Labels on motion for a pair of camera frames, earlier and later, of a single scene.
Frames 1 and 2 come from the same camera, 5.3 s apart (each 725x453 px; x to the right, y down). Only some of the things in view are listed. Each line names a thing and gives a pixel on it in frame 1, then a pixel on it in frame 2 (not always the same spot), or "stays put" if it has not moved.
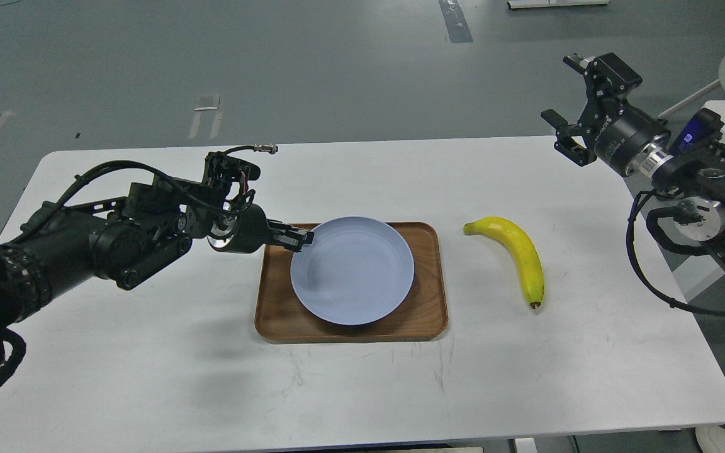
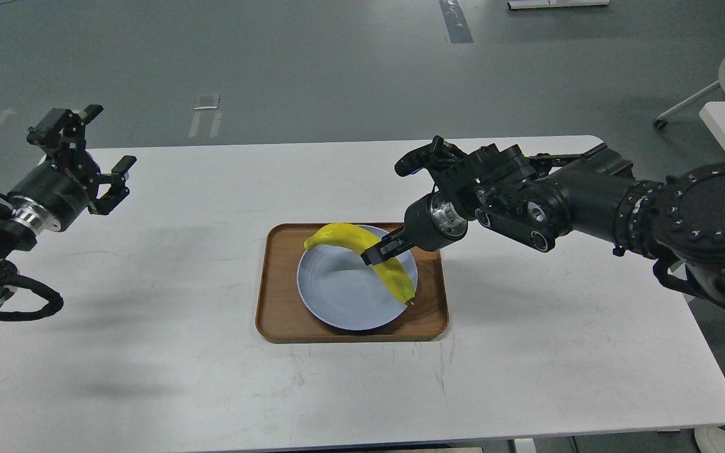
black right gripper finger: (608, 79) to (399, 234)
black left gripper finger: (281, 227) to (63, 131)
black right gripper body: (635, 141) to (433, 221)
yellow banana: (514, 236) to (359, 239)
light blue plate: (355, 270) stays put
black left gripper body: (244, 229) to (52, 195)
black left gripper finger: (287, 243) to (117, 191)
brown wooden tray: (423, 314) stays put
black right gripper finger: (565, 143) to (385, 250)
